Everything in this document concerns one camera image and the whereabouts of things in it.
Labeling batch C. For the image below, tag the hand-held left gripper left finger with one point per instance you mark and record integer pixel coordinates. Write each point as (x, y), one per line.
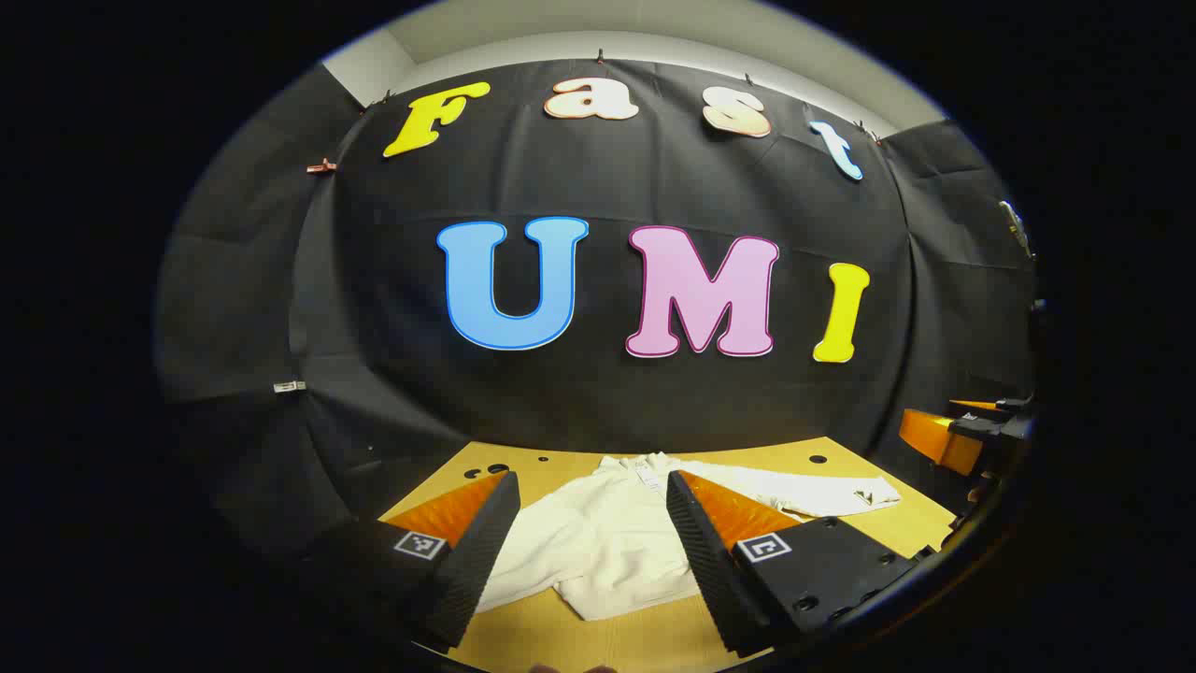
(486, 542)

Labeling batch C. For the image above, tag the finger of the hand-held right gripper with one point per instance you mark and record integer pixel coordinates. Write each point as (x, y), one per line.
(934, 441)
(976, 406)

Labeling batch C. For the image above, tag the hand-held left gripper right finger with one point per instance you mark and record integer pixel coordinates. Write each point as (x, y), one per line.
(701, 551)

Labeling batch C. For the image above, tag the white long-sleeved garment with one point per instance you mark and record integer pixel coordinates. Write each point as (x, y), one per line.
(598, 542)

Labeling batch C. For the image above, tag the white metal clip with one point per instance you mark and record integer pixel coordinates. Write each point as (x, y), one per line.
(289, 386)

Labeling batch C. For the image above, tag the copper metal clip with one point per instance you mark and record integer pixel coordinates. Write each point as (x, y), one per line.
(320, 166)

